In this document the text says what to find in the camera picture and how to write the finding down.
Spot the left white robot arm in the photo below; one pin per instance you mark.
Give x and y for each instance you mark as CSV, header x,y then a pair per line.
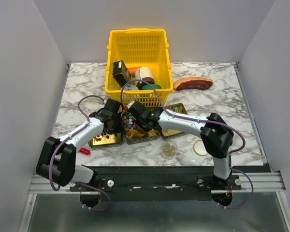
x,y
57,161

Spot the orange carrot toy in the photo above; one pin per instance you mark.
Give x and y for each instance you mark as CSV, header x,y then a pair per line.
x,y
133,70

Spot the white brown jar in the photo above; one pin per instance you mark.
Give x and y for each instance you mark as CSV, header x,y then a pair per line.
x,y
145,75

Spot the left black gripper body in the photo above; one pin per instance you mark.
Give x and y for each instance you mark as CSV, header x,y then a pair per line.
x,y
114,118

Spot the red small object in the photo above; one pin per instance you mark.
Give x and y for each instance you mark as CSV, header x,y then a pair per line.
x,y
84,151

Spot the gold jar lid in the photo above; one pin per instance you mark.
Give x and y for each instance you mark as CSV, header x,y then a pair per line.
x,y
199,148

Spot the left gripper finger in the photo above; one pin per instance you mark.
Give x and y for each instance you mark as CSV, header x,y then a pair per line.
x,y
119,123
109,126

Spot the gold candy tin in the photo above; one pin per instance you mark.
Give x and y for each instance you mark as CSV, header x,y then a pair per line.
x,y
134,134
170,134
106,140

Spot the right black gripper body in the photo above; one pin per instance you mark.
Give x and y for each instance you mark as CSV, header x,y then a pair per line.
x,y
138,123

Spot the black box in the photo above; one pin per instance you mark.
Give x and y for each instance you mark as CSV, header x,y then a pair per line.
x,y
121,73

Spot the black base frame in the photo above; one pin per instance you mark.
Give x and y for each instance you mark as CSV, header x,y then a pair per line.
x,y
172,183

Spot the toy meat slice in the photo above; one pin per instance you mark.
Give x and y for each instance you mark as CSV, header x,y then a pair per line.
x,y
193,83

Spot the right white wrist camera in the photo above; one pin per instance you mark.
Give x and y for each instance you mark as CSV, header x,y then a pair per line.
x,y
129,105

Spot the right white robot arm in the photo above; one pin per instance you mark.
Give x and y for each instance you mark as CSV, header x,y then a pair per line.
x,y
216,135

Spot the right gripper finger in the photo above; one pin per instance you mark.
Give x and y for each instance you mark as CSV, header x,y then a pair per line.
x,y
146,127
130,117

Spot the clear plastic jar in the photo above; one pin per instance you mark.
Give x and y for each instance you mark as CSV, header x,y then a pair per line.
x,y
169,149

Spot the aluminium rail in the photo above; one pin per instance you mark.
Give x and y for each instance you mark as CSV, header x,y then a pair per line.
x,y
262,182

